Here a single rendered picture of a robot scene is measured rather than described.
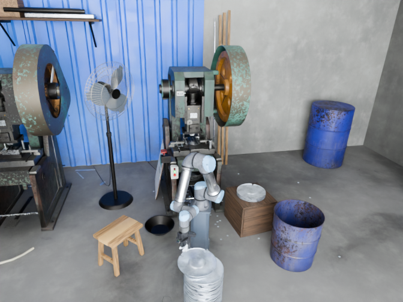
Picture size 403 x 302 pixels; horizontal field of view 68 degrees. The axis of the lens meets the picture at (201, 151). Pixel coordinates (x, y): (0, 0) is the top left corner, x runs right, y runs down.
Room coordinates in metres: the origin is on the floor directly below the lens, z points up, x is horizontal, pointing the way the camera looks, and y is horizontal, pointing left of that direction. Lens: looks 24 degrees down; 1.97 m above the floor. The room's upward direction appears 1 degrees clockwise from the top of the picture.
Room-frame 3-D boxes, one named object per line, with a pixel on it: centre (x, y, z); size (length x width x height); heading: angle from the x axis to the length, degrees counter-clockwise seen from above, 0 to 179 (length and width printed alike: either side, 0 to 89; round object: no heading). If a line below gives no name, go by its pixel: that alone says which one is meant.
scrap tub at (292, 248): (2.13, -0.84, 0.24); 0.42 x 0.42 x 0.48
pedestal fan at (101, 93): (3.30, 1.09, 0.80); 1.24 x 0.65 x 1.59; 13
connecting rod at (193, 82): (3.04, 0.11, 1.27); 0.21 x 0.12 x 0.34; 13
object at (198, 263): (1.70, 0.01, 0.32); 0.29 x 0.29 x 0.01
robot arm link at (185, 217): (1.80, 0.11, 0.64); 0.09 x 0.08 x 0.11; 149
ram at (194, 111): (3.00, 0.10, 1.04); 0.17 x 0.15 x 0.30; 13
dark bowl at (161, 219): (2.46, 0.40, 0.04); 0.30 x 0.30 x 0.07
